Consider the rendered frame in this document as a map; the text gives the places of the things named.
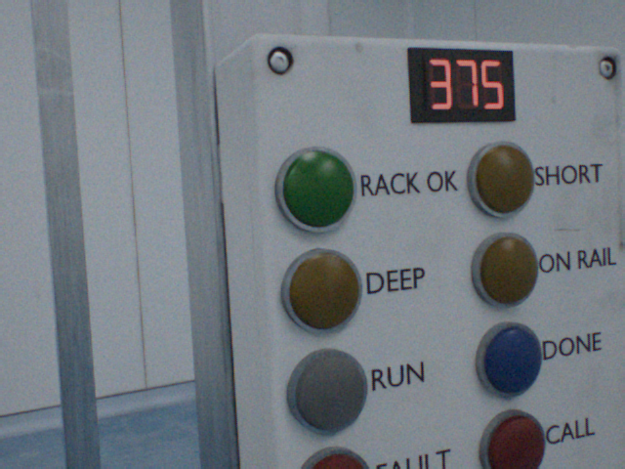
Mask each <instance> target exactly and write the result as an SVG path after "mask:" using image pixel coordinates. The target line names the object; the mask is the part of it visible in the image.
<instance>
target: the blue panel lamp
mask: <svg viewBox="0 0 625 469"><path fill-rule="evenodd" d="M539 367H540V350H539V347H538V344H537V342H536V340H535V339H534V337H533V335H532V334H531V333H530V332H528V331H527V330H526V329H524V328H522V327H519V326H510V327H506V328H504V329H502V330H500V331H499V332H498V333H497V334H496V335H495V336H494V338H493V339H492V341H491V343H490V344H488V346H487V349H486V352H485V356H484V370H485V374H486V377H487V379H488V381H489V383H491V384H492V385H493V387H494V388H496V389H497V390H498V392H501V393H503V394H514V393H519V392H522V390H524V389H525V388H527V387H528V386H529V385H530V384H531V383H532V382H533V381H534V379H535V377H536V375H537V373H538V370H539Z"/></svg>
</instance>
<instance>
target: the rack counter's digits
mask: <svg viewBox="0 0 625 469"><path fill-rule="evenodd" d="M425 62H426V83H427V105H428V111H459V110H506V107H505V82H504V60H496V59H457V58H425Z"/></svg>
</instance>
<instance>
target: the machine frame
mask: <svg viewBox="0 0 625 469"><path fill-rule="evenodd" d="M29 3H31V16H32V29H33V44H34V57H35V70H36V83H37V96H38V109H39V124H40V137H41V149H42V163H43V176H44V190H45V203H46V217H47V230H48V243H49V256H50V270H51V284H52V297H53V310H54V324H55V336H56V350H57V364H58V377H59V390H60V404H62V429H63V443H64V457H65V469H101V454H100V440H99V426H98V412H97V399H96V384H95V371H94V357H93V343H92V328H91V316H89V301H88V288H87V274H86V260H85V246H84V233H83V218H82V205H81V190H80V176H79V163H78V148H77V136H76V121H75V107H74V94H73V80H72V65H71V53H70V38H69V25H68V10H67V0H29ZM170 4H171V21H172V35H173V51H174V66H175V81H176V96H177V112H178V128H179V143H180V159H181V173H182V189H183V204H184V219H185V235H186V251H187V280H188V296H189V311H190V326H191V342H192V357H193V373H194V388H195V403H196V410H197V419H198V434H199V449H200V464H201V469H240V460H239V445H238V429H237V412H236V396H235V380H234V364H233V348H232V332H231V316H230V299H229V268H228V253H227V237H226V220H225V204H224V203H221V201H220V186H219V169H218V154H217V144H219V143H220V140H219V123H218V108H217V91H216V75H215V66H216V64H217V63H218V62H219V61H221V60H223V59H224V58H226V57H227V56H228V55H230V54H231V53H232V52H234V51H235V50H236V49H238V48H239V47H240V46H242V44H243V42H244V41H245V40H247V39H248V38H251V37H252V36H254V35H255V34H260V33H262V34H289V35H316V36H332V31H331V12H329V0H170Z"/></svg>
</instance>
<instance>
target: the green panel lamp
mask: <svg viewBox="0 0 625 469"><path fill-rule="evenodd" d="M283 193H284V199H285V202H286V206H287V208H288V209H289V211H290V213H291V214H292V215H293V216H294V217H295V219H297V220H298V221H299V222H301V223H303V224H306V225H308V226H311V227H318V228H321V227H326V226H330V225H333V224H335V223H336V222H338V221H339V220H340V219H341V218H342V217H343V216H344V215H345V214H346V212H347V211H348V209H349V208H350V204H351V202H352V199H353V194H354V186H353V180H352V176H351V173H350V171H349V169H348V168H347V166H346V165H345V164H344V163H343V161H342V160H340V159H339V158H338V157H337V156H335V155H333V154H331V153H328V151H324V150H311V151H308V153H305V154H302V155H301V156H299V157H297V158H296V159H295V160H294V161H293V162H292V163H291V165H290V166H289V168H288V170H287V172H286V174H285V178H284V183H283Z"/></svg>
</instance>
